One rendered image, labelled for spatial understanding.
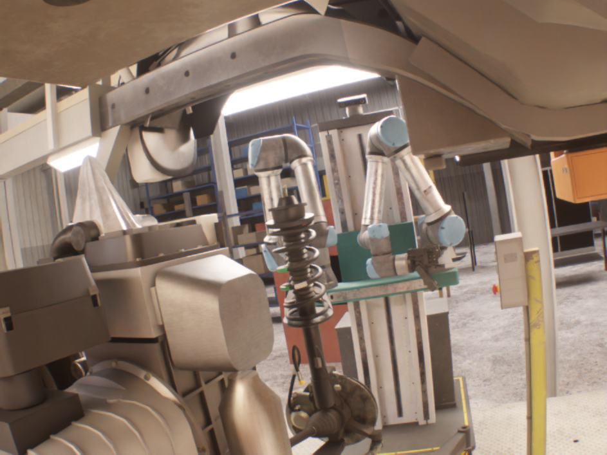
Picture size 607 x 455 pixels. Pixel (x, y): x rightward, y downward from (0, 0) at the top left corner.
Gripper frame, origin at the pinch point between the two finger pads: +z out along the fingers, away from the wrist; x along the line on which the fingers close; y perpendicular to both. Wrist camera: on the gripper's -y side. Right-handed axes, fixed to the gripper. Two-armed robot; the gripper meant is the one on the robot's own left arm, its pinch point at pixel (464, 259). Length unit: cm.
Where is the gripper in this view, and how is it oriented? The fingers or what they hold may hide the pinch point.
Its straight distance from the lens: 180.3
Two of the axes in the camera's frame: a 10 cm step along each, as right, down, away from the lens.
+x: 3.9, -0.7, 9.2
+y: -1.7, -9.9, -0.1
